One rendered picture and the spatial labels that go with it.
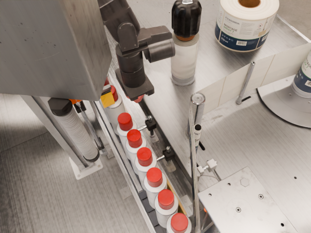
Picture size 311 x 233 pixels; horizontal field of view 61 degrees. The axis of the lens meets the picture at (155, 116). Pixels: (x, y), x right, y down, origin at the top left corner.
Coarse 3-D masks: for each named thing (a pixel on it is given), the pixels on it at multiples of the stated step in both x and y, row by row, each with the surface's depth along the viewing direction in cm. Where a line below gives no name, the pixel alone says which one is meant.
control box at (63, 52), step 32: (0, 0) 26; (32, 0) 26; (64, 0) 26; (96, 0) 35; (0, 32) 30; (32, 32) 30; (64, 32) 29; (96, 32) 36; (0, 64) 35; (32, 64) 34; (64, 64) 34; (96, 64) 37; (64, 96) 40; (96, 96) 39
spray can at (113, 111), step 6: (114, 90) 67; (114, 96) 67; (120, 96) 71; (120, 102) 70; (108, 108) 70; (114, 108) 70; (120, 108) 71; (108, 114) 73; (114, 114) 72; (114, 120) 75; (114, 126) 78; (114, 132) 83
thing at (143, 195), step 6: (114, 144) 82; (120, 144) 81; (120, 156) 79; (126, 168) 77; (132, 168) 77; (132, 180) 75; (138, 180) 75; (144, 192) 73; (144, 198) 73; (144, 204) 71; (150, 210) 71; (150, 216) 70; (156, 216) 70; (156, 222) 69; (156, 228) 68; (162, 228) 68
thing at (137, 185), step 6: (96, 102) 80; (102, 108) 79; (102, 114) 78; (108, 126) 75; (114, 138) 73; (120, 150) 71; (126, 162) 69; (132, 174) 68; (138, 186) 66; (138, 192) 66
